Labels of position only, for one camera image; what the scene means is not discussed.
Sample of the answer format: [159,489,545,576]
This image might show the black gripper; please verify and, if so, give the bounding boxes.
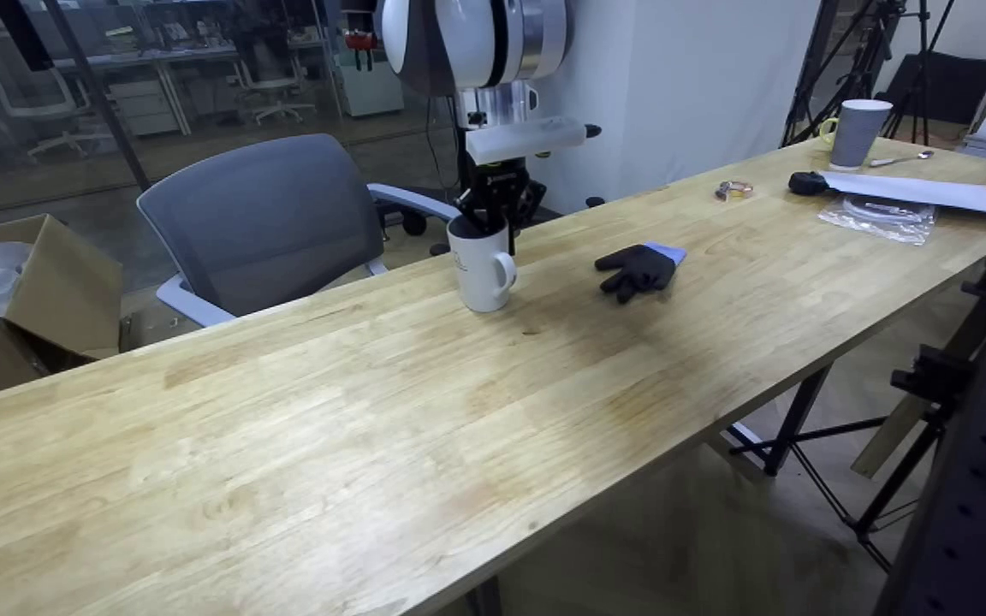
[452,157,553,256]

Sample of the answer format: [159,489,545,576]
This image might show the white ceramic mug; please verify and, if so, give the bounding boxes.
[442,217,522,318]

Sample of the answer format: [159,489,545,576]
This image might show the black work glove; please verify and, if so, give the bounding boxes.
[594,235,693,307]

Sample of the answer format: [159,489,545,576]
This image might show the white background cabinet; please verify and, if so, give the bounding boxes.
[328,45,409,124]

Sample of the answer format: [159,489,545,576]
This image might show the white partition screen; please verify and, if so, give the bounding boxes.
[530,0,825,217]

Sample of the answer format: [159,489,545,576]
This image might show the grey office chair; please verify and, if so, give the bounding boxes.
[135,129,469,333]

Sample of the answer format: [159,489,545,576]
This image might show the background swivel office chair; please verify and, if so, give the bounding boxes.
[224,31,313,129]

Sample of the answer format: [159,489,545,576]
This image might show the small black oval object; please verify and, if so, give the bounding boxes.
[783,167,831,199]

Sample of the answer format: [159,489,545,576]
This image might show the black folding table legs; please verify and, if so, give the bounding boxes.
[726,358,946,576]

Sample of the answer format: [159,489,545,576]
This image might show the black tripod stand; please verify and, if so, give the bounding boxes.
[780,0,914,150]

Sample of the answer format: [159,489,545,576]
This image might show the grey paper cup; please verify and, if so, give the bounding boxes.
[830,97,897,171]

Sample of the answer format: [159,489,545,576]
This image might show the background grey desk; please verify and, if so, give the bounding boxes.
[53,38,248,144]

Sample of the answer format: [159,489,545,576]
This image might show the flat clear plastic bag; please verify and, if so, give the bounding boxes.
[816,199,937,250]

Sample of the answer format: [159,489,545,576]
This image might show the black diagonal pole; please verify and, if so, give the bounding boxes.
[41,0,159,191]

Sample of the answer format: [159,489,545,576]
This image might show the brown cardboard box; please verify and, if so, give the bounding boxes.
[0,211,127,406]

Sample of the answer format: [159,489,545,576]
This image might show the white paper sheet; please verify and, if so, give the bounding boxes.
[819,167,986,223]

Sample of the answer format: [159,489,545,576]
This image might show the tan wooden plank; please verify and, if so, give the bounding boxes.
[851,290,986,481]

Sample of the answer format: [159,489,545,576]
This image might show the black fabric chair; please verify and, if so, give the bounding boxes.
[879,49,986,147]

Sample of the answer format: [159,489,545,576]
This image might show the black perforated breadboard table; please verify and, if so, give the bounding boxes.
[872,256,986,616]

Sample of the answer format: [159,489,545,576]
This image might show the black pedestal stand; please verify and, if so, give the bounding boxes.
[404,0,564,240]

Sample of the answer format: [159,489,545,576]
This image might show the white wrist mount plate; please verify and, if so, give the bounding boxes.
[458,118,606,167]

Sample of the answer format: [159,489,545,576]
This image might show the small tape ring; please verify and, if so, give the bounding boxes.
[711,177,756,204]

